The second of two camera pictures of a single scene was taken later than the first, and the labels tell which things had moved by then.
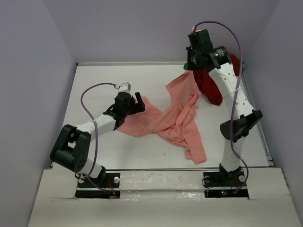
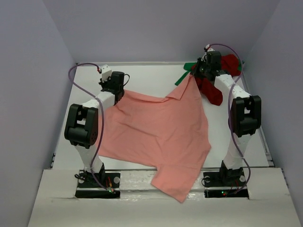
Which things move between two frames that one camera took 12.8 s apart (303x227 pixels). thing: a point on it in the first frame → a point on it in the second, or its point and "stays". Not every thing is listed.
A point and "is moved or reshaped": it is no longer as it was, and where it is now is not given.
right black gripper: x=191 y=65 → x=195 y=72
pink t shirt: x=176 y=121 is moved or reshaped
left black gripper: x=137 y=108 → x=102 y=84
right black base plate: x=225 y=184 stays
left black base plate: x=110 y=188 stays
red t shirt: x=207 y=85 stays
